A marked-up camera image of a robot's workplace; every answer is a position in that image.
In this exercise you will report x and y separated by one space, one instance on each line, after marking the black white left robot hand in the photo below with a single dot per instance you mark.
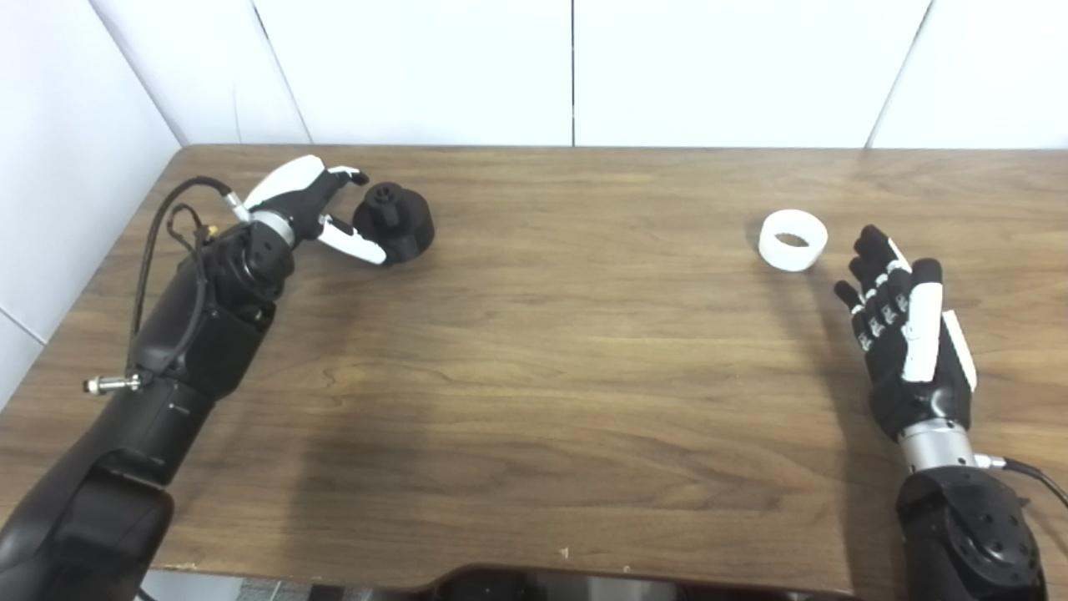
288 196

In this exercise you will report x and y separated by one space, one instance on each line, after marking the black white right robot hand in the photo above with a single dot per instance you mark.
926 396

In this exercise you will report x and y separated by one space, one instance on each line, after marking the round black plastic part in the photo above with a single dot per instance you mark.
409 229

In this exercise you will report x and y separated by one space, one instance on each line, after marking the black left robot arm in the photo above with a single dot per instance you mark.
167 401

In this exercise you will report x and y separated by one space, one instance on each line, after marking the glossy black robot chest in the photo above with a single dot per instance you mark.
634 586

